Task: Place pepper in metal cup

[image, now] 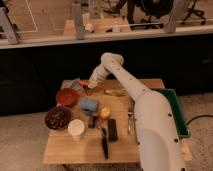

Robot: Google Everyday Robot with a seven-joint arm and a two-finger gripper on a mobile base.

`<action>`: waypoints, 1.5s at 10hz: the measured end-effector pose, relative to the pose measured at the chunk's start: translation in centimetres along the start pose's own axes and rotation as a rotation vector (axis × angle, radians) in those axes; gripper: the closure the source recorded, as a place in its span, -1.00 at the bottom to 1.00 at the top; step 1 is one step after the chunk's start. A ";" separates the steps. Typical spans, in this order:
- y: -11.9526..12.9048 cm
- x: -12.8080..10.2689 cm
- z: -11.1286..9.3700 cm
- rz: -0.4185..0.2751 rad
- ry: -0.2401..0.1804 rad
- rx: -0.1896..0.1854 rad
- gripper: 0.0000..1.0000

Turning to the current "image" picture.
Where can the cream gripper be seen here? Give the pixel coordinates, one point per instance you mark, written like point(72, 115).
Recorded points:
point(92, 84)

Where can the orange red pepper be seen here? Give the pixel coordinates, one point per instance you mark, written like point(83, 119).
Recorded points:
point(83, 83)

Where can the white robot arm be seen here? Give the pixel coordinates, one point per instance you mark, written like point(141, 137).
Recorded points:
point(158, 141)

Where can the small metal cup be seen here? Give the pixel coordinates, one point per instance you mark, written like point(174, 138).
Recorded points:
point(88, 91)

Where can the white cup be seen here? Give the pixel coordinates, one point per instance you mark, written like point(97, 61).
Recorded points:
point(76, 128)

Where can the clear plastic bag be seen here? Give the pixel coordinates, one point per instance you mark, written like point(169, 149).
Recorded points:
point(74, 84)

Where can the blue cloth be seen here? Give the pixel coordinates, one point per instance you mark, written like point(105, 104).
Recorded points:
point(89, 106)

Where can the red bowl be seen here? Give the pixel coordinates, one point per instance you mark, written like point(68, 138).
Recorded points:
point(67, 97)

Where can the orange fruit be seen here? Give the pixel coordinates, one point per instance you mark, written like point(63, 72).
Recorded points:
point(105, 113)

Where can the small dark can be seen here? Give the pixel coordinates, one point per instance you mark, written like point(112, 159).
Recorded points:
point(92, 121)

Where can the black rectangular block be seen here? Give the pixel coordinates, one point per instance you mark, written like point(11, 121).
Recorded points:
point(112, 130)

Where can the metal fork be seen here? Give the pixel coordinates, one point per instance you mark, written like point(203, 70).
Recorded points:
point(130, 114)

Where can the dark bowl with beans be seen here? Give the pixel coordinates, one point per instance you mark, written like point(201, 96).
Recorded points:
point(58, 118)

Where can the black office chair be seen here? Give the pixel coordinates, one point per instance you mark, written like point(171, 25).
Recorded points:
point(151, 8)

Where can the green plastic tray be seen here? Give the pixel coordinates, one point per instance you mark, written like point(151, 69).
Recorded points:
point(179, 116)

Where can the black handled knife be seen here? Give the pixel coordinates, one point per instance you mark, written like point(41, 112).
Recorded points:
point(104, 143)

